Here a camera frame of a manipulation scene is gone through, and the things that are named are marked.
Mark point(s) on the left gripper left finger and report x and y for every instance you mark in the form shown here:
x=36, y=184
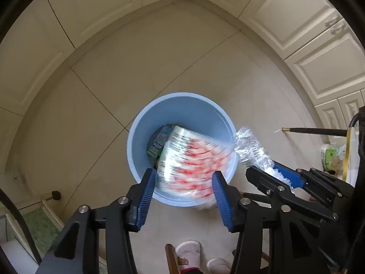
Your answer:
x=75, y=250

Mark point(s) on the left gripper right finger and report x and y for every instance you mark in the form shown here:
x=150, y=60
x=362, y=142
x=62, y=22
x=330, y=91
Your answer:
x=273, y=238

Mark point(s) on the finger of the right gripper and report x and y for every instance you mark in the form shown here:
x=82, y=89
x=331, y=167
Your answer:
x=294, y=178
x=318, y=209

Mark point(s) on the clear plastic wrap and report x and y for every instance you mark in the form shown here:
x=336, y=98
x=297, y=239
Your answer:
x=250, y=153

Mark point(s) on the red white plastic wrapper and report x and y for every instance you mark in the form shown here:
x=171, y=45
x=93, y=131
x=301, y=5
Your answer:
x=187, y=163

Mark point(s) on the light blue trash bin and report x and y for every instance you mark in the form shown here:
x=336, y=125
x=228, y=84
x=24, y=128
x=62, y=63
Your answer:
x=188, y=110

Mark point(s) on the trash inside bin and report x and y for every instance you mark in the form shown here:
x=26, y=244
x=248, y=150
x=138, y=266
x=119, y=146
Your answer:
x=158, y=139

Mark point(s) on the white slipper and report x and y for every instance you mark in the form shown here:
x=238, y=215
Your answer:
x=188, y=256

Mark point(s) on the lower cream base cabinets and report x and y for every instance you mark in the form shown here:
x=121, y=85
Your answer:
x=39, y=36

